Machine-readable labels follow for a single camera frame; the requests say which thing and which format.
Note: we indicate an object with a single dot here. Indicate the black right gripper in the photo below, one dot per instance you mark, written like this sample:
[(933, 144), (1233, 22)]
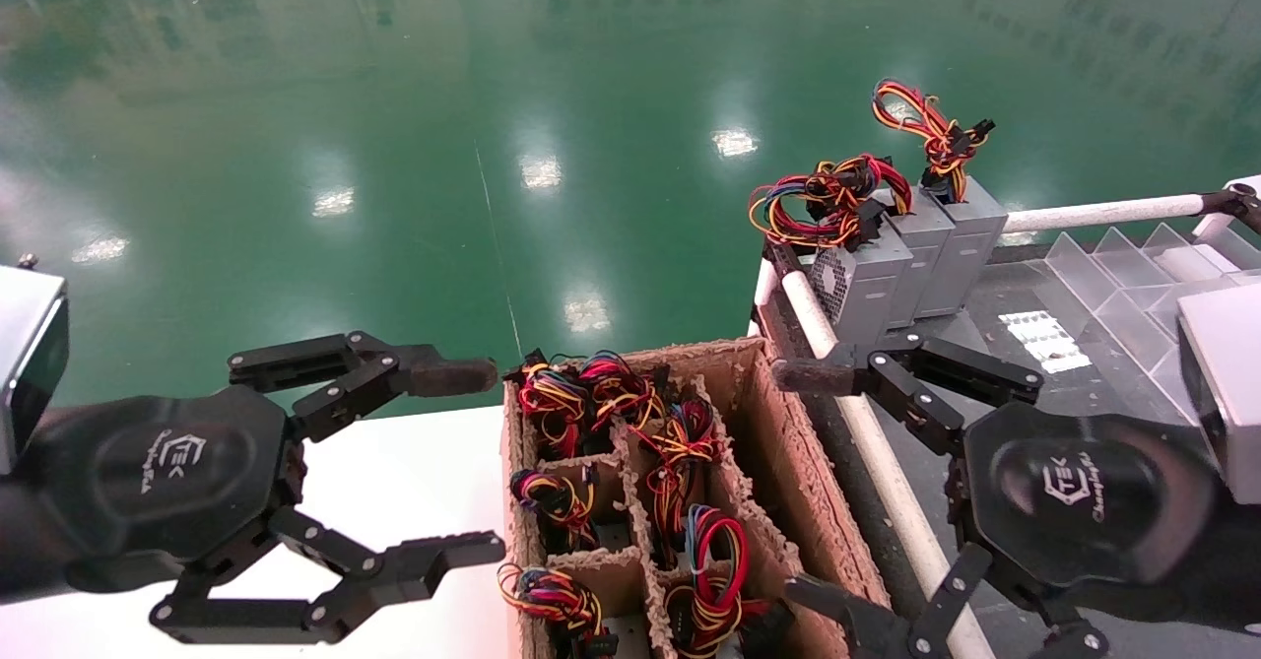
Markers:
[(1084, 492)]

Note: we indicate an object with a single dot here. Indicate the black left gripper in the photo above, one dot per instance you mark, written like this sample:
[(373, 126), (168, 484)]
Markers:
[(167, 482)]

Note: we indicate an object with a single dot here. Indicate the brown cardboard divider box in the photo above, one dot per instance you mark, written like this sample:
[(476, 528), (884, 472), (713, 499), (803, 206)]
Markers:
[(778, 462)]

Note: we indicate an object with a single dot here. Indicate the white sticker label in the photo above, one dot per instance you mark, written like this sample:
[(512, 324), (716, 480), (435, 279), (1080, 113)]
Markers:
[(1044, 339)]

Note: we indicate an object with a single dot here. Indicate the short white pipe leg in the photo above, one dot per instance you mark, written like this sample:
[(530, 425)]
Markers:
[(763, 295)]

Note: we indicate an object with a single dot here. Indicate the clear acrylic divider tray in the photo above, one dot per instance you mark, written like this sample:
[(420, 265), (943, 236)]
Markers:
[(1123, 295)]

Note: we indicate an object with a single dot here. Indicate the small white item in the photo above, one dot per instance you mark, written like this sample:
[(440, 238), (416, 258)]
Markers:
[(1187, 263)]

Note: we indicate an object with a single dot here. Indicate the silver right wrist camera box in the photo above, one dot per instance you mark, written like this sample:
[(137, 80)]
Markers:
[(1227, 383)]

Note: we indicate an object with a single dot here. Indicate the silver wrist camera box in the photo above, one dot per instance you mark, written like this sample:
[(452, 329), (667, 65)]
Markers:
[(25, 363), (1227, 383)]

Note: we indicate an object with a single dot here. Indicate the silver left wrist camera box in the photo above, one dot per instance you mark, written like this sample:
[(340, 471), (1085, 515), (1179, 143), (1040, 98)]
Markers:
[(25, 363)]

